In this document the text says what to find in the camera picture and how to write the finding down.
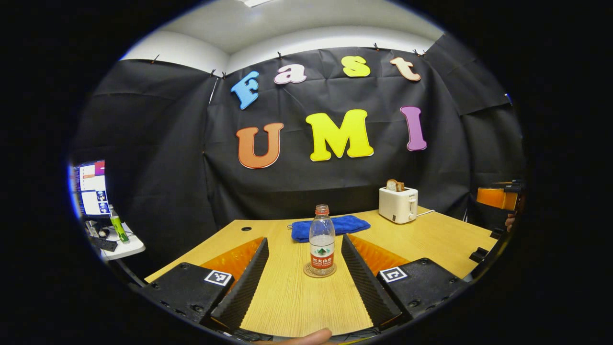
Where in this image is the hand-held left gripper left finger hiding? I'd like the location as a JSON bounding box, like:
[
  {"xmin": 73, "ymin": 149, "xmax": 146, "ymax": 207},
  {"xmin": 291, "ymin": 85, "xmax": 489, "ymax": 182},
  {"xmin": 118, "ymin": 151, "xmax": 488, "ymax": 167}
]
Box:
[{"xmin": 141, "ymin": 237, "xmax": 270, "ymax": 332}]

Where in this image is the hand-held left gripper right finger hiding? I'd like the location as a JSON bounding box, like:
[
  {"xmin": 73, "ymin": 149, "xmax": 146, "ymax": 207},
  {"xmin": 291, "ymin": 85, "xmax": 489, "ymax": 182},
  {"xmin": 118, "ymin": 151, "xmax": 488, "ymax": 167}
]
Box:
[{"xmin": 341, "ymin": 233, "xmax": 469, "ymax": 329}]

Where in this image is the round wooden coaster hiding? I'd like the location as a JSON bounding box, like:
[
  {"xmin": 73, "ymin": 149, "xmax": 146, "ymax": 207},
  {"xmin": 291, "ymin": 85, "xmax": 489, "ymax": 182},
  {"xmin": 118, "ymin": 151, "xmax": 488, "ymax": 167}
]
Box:
[{"xmin": 304, "ymin": 261, "xmax": 337, "ymax": 278}]

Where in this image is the clear plastic water bottle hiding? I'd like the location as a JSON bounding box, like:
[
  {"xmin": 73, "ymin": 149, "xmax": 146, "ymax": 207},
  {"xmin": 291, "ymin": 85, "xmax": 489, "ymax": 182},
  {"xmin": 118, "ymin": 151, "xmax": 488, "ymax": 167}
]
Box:
[{"xmin": 309, "ymin": 204, "xmax": 336, "ymax": 276}]

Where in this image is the green drink bottle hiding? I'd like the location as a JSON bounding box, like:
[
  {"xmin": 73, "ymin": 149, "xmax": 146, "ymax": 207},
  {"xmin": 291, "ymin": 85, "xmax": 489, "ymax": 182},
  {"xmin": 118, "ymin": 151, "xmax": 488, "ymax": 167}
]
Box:
[{"xmin": 109, "ymin": 205, "xmax": 129, "ymax": 243}]

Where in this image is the blue towel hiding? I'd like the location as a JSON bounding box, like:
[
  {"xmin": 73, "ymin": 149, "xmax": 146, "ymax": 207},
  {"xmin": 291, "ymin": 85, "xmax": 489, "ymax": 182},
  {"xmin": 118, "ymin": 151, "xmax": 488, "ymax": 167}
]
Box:
[{"xmin": 291, "ymin": 215, "xmax": 371, "ymax": 243}]

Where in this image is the white toaster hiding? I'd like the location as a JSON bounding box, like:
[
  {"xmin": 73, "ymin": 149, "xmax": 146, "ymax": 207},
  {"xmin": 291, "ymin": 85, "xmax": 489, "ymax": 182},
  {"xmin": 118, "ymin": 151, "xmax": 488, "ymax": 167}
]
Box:
[{"xmin": 378, "ymin": 186, "xmax": 419, "ymax": 224}]

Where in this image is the white side table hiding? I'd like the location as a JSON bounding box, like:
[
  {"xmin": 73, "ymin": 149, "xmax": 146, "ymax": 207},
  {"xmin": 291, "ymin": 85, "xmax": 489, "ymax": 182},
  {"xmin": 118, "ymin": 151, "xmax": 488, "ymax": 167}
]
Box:
[{"xmin": 86, "ymin": 223, "xmax": 146, "ymax": 262}]

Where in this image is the black keyboard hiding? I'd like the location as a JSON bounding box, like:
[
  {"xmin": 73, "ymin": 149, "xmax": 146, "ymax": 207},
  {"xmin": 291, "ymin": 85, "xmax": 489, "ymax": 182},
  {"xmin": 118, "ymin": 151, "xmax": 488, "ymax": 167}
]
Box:
[{"xmin": 89, "ymin": 235, "xmax": 119, "ymax": 253}]

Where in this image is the black backdrop cloth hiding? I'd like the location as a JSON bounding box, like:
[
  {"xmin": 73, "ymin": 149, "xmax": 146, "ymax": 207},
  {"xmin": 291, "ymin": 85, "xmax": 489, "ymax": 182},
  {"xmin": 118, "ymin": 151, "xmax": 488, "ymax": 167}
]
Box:
[{"xmin": 72, "ymin": 34, "xmax": 526, "ymax": 269}]

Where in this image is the computer monitor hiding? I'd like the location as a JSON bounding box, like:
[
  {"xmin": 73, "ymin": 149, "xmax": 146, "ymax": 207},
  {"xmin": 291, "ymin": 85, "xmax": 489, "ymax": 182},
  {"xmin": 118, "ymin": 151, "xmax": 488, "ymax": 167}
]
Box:
[{"xmin": 72, "ymin": 160, "xmax": 112, "ymax": 219}]

